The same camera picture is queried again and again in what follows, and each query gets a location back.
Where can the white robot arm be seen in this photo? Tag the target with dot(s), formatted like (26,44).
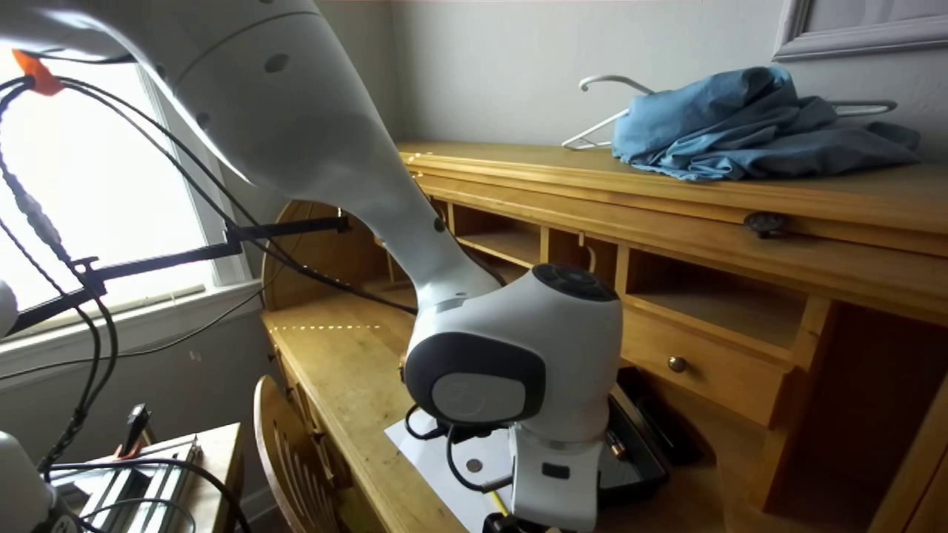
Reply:
(272,91)

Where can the dark coin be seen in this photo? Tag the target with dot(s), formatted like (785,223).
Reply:
(475,463)

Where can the white paper sheet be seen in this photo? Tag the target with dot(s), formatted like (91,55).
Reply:
(481,503)

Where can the black plastic tray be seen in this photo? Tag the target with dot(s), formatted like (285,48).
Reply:
(629,467)

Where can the wooden chair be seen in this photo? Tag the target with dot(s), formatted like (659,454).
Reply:
(291,463)

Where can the blue cloth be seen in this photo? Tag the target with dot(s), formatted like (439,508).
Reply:
(740,126)

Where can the wooden roll-top desk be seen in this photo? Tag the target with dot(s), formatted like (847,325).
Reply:
(795,328)

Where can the black tripod boom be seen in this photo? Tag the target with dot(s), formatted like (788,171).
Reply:
(93,283)

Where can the grey aluminium rails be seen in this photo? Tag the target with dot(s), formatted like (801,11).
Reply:
(131,495)

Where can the white clothes hanger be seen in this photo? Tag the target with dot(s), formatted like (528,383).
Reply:
(604,119)

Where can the picture frame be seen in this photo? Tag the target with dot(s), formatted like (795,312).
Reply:
(859,29)

